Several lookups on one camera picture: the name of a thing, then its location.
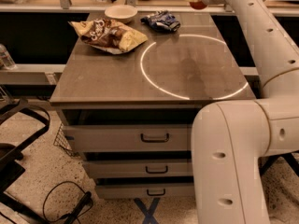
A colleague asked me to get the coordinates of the red apple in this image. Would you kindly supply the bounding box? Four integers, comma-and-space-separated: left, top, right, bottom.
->
190, 1, 206, 10

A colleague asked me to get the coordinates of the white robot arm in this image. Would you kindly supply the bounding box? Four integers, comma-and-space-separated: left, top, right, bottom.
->
192, 0, 299, 224

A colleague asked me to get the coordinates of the blue chip bag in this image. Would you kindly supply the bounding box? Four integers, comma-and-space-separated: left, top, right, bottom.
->
140, 10, 180, 33

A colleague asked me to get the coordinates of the brown chip bag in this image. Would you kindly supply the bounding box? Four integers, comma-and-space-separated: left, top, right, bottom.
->
69, 19, 148, 54

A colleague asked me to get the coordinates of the white bowl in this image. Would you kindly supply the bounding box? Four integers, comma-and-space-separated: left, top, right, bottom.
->
105, 5, 137, 23

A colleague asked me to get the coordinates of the grey drawer cabinet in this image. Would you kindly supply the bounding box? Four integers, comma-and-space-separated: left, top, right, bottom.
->
50, 12, 254, 186

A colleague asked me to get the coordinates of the top grey drawer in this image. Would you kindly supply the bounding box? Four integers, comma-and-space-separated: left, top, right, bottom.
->
63, 124, 191, 152

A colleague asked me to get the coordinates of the grey drawer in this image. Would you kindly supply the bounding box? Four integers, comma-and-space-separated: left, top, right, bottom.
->
63, 124, 191, 152
83, 159, 192, 178
95, 183, 194, 199

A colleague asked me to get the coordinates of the middle grey drawer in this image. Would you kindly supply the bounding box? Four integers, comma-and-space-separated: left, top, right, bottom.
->
83, 159, 192, 178

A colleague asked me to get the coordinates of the black office chair right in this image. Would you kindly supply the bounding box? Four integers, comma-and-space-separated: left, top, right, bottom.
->
259, 151, 299, 176

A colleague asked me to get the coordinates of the plastic water bottle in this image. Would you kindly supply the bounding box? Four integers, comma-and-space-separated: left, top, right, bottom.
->
0, 44, 16, 70

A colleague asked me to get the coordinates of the bottom grey drawer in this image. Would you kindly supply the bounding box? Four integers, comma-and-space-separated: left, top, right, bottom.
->
95, 183, 194, 199

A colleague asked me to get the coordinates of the black chair left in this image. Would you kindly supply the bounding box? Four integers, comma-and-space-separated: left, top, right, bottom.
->
0, 98, 50, 224

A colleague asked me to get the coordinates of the wire mesh basket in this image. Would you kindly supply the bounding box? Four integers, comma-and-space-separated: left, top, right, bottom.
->
53, 124, 78, 158

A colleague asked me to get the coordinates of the black cable on floor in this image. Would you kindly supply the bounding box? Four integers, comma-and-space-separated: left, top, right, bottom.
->
42, 180, 94, 224

